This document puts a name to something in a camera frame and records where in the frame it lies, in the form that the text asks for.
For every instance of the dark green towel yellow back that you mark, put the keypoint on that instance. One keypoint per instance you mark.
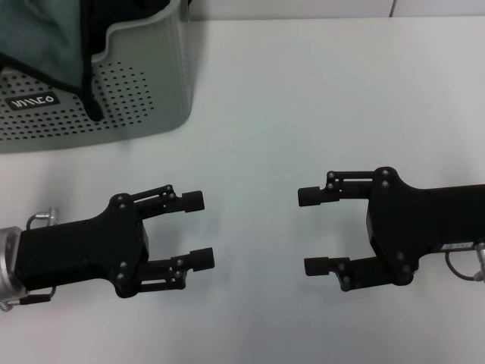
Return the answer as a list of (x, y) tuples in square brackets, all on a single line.
[(38, 38)]

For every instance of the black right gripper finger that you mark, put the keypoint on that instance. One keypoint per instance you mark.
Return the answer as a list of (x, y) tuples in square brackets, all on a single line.
[(318, 266), (310, 196)]

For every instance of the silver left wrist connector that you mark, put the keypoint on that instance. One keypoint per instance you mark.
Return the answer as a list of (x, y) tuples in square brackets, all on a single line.
[(43, 216)]

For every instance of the grey perforated plastic storage box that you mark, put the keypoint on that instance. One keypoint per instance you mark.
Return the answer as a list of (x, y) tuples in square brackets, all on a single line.
[(125, 98)]

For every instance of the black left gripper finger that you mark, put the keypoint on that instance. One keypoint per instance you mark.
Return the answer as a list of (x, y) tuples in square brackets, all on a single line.
[(193, 201), (201, 259)]

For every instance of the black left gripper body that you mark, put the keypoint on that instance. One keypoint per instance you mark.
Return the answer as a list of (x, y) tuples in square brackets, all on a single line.
[(76, 250)]

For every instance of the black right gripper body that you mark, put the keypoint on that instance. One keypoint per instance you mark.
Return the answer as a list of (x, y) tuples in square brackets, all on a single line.
[(428, 220)]

